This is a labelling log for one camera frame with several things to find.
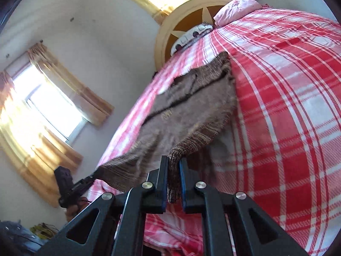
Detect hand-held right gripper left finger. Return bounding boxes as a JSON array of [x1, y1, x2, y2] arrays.
[[35, 155, 169, 256]]

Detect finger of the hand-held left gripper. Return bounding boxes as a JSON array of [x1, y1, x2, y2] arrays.
[[80, 179, 97, 194], [76, 174, 96, 188]]

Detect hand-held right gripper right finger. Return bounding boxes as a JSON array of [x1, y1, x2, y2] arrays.
[[179, 158, 309, 256]]

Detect brown knitted sweater sun motifs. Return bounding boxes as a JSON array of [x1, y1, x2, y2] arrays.
[[94, 51, 237, 204]]

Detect person's left hand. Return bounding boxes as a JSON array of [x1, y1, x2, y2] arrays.
[[65, 196, 90, 223]]

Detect yellow object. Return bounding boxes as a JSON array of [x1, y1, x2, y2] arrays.
[[30, 223, 55, 239]]

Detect dark blue cloth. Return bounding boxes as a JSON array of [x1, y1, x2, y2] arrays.
[[0, 219, 46, 256]]

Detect side window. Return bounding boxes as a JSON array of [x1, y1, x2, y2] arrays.
[[13, 64, 87, 142]]

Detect bed with red plaid sheet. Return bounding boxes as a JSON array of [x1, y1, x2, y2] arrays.
[[88, 8, 341, 256]]

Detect white patterned pillow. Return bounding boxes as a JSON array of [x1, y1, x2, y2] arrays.
[[170, 24, 214, 54]]

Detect cream wooden headboard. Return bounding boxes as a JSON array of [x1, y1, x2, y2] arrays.
[[155, 0, 239, 70]]

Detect pink pillow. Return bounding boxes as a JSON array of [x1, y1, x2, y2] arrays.
[[214, 0, 263, 26]]

